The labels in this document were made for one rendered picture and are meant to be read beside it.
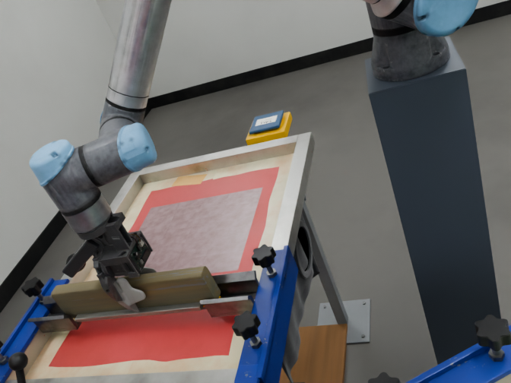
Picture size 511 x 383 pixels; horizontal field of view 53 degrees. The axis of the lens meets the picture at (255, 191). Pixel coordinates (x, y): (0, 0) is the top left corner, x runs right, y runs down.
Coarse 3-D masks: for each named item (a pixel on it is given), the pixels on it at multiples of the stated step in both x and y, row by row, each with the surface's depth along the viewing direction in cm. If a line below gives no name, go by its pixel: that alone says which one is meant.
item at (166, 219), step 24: (168, 192) 148; (192, 192) 143; (144, 216) 142; (168, 216) 138; (192, 216) 133; (168, 240) 128; (168, 264) 120; (72, 336) 111; (96, 336) 108; (120, 336) 105; (72, 360) 104; (96, 360) 102; (120, 360) 100
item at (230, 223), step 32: (224, 192) 137; (256, 192) 132; (224, 224) 125; (256, 224) 120; (192, 256) 119; (224, 256) 115; (160, 320) 105; (192, 320) 102; (224, 320) 99; (160, 352) 98; (192, 352) 95; (224, 352) 92
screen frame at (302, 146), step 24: (264, 144) 144; (288, 144) 140; (312, 144) 139; (144, 168) 159; (168, 168) 153; (192, 168) 151; (216, 168) 150; (120, 192) 151; (288, 192) 120; (288, 216) 113; (288, 240) 106; (48, 336) 113
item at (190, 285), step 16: (160, 272) 98; (176, 272) 96; (192, 272) 94; (208, 272) 95; (64, 288) 105; (80, 288) 103; (96, 288) 101; (144, 288) 98; (160, 288) 97; (176, 288) 96; (192, 288) 95; (208, 288) 94; (64, 304) 106; (80, 304) 105; (96, 304) 104; (112, 304) 103; (144, 304) 101; (160, 304) 100; (176, 304) 99
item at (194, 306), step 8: (184, 304) 98; (192, 304) 97; (96, 312) 106; (104, 312) 105; (112, 312) 104; (120, 312) 103; (128, 312) 102; (136, 312) 101; (144, 312) 100; (152, 312) 100; (160, 312) 99; (168, 312) 99; (176, 312) 98; (80, 320) 106; (88, 320) 106; (96, 320) 105
